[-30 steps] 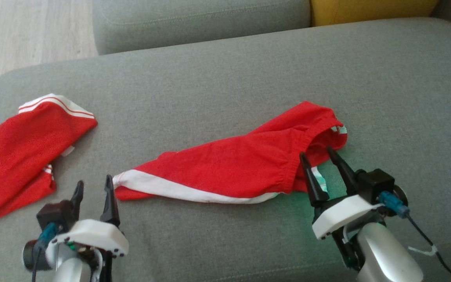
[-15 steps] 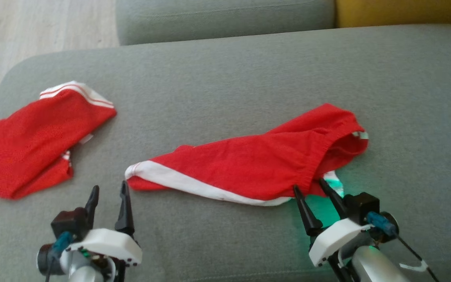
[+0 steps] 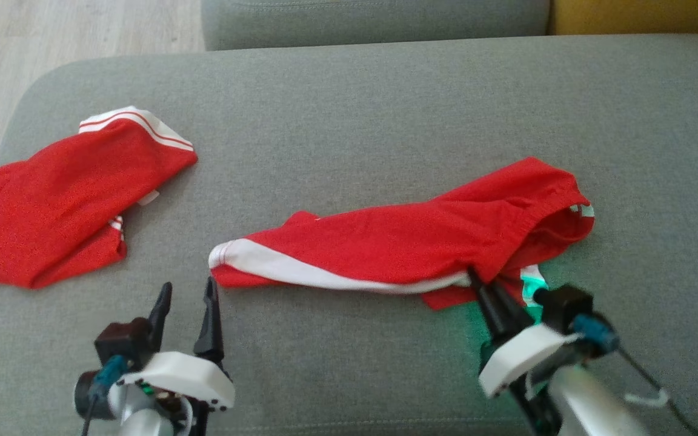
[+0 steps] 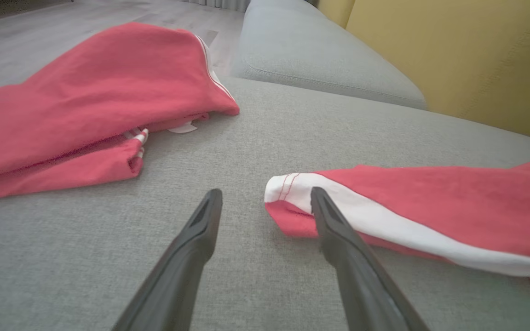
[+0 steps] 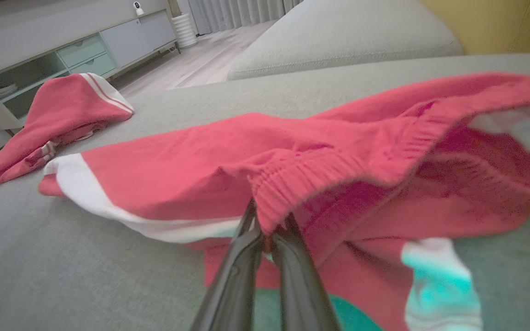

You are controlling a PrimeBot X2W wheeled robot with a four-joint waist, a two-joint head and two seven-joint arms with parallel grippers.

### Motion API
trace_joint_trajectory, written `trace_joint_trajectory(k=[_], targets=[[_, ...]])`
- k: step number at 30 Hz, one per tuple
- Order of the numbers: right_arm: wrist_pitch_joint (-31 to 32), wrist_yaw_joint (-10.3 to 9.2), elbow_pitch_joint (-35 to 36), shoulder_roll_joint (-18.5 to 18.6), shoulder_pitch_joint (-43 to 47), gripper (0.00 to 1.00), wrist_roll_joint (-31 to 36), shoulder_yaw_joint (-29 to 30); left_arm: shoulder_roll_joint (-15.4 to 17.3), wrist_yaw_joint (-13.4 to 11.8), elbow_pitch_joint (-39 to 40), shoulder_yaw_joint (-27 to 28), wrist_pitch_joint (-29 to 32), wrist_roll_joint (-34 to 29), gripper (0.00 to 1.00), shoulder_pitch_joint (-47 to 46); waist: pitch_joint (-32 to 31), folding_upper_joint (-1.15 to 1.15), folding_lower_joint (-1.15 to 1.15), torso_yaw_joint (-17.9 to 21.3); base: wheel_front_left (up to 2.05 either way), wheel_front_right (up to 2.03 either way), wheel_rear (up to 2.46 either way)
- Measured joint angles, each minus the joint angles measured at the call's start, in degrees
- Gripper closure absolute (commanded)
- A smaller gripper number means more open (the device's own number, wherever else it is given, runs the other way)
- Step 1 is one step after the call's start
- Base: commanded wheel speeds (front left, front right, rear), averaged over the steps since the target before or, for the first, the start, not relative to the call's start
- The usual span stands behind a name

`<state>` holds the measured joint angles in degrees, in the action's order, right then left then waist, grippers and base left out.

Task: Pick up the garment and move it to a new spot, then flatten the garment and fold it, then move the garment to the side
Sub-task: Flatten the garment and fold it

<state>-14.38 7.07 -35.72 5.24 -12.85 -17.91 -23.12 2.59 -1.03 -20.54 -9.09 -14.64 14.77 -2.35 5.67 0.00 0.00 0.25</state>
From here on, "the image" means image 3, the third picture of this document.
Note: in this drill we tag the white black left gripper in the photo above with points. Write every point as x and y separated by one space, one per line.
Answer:
179 372

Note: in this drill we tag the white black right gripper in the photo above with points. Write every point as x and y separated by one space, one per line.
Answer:
521 357

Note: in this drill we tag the red shorts white stripe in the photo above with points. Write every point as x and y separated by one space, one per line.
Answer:
409 242

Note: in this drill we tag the red shirt white sleeves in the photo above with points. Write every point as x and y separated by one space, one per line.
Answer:
52 206

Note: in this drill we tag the grey sofa seat cushion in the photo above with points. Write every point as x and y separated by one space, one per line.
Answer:
349 121

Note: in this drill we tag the grey sofa back cushion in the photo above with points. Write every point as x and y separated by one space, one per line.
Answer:
373 21

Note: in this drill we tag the yellow cushion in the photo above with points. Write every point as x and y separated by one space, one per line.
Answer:
640 15

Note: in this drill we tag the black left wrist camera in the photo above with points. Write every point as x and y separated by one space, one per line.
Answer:
122 345

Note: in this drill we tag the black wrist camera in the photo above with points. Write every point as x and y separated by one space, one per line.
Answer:
567 306
122 345

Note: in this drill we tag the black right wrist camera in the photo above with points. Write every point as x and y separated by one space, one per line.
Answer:
567 306

